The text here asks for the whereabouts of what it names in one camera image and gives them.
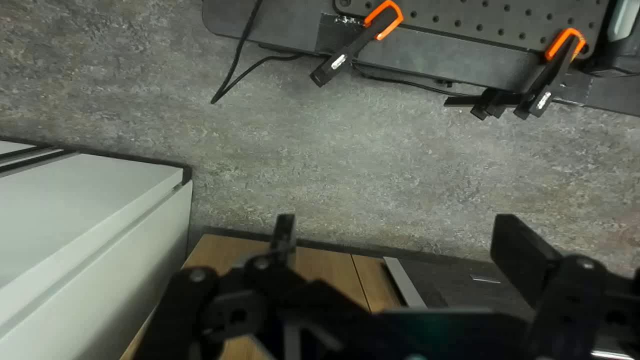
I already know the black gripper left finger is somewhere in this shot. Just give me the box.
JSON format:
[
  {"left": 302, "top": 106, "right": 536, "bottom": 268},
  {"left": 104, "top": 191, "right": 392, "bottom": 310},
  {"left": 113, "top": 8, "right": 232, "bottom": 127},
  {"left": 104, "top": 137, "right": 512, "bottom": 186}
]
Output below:
[{"left": 135, "top": 211, "right": 368, "bottom": 360}]

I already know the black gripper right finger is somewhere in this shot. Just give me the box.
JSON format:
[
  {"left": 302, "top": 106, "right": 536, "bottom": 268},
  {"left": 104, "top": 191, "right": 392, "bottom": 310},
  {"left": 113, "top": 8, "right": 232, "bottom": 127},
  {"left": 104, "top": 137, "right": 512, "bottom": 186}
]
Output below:
[{"left": 490, "top": 211, "right": 640, "bottom": 360}]

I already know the wooden kitchen cabinet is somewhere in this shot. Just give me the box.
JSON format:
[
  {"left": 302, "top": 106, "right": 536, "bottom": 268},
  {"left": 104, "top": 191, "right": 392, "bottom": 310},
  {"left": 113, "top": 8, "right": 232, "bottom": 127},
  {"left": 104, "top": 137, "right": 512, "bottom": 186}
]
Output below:
[{"left": 117, "top": 227, "right": 536, "bottom": 360}]

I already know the white refrigerator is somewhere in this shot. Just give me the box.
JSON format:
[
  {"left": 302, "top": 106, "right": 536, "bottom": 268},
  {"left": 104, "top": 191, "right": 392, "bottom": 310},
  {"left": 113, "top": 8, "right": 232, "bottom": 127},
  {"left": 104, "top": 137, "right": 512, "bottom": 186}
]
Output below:
[{"left": 0, "top": 137, "right": 195, "bottom": 360}]

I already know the orange black bar clamp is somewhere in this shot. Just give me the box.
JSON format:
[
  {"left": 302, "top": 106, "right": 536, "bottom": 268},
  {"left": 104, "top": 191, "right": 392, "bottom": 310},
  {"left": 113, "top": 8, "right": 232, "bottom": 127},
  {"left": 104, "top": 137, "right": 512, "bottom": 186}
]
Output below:
[
  {"left": 512, "top": 26, "right": 590, "bottom": 122},
  {"left": 308, "top": 0, "right": 405, "bottom": 87}
]

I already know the grey device box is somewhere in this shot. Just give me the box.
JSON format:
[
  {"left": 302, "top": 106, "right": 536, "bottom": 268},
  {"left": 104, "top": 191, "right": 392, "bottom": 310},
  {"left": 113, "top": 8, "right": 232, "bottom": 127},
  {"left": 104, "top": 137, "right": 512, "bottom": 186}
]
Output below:
[{"left": 604, "top": 0, "right": 640, "bottom": 76}]

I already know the black robot cart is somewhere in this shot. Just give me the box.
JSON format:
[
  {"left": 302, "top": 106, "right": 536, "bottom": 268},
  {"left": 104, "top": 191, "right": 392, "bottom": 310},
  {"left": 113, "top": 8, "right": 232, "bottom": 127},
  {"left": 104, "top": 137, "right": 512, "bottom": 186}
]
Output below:
[{"left": 199, "top": 0, "right": 640, "bottom": 117}]

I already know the thin black floor cable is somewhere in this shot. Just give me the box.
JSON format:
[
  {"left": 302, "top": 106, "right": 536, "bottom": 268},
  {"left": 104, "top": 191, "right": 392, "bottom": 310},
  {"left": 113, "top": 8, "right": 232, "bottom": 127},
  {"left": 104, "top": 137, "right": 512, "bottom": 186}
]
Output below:
[{"left": 210, "top": 0, "right": 315, "bottom": 106}]

